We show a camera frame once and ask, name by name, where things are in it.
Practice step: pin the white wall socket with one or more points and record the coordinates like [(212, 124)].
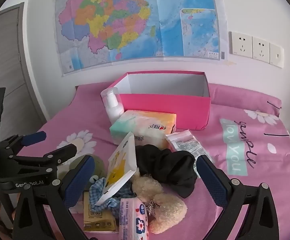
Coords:
[(261, 48), (240, 43)]

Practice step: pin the small yellow carton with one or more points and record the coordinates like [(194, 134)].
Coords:
[(97, 220)]

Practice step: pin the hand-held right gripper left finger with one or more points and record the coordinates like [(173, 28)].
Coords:
[(81, 180)]

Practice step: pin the olive green round pad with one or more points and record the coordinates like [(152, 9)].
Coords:
[(100, 166)]

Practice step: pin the pink floral bedsheet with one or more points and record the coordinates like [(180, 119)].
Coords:
[(260, 155)]

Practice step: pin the black fabric scrunchie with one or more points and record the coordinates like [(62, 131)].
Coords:
[(170, 167)]

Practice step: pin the spouted food pouch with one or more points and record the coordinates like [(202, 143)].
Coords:
[(120, 170)]

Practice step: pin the beige tape strip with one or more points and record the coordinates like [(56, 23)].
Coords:
[(228, 63)]

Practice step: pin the beige plush toy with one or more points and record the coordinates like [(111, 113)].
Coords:
[(167, 212)]

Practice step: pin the colourful wall map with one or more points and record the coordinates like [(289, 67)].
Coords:
[(135, 17)]

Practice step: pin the blue gingham scrunchie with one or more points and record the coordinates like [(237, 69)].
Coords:
[(97, 190)]

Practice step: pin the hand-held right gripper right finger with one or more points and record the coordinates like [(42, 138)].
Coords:
[(211, 180)]

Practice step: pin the white spray bottle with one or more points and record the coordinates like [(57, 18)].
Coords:
[(113, 107)]

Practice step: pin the pink floral tissue packet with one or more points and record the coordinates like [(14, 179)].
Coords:
[(133, 220)]

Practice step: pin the white wall switch plate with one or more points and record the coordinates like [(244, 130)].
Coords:
[(276, 55)]

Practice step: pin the clear plastic packet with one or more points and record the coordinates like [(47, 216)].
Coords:
[(187, 145)]

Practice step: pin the pastel soft tissue pack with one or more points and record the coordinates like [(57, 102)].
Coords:
[(140, 125)]

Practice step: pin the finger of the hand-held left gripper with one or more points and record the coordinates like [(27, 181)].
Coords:
[(65, 151), (35, 137)]

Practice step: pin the grey wooden door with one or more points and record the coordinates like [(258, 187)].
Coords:
[(7, 55)]

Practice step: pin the pink cardboard box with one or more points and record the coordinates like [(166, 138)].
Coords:
[(165, 110)]

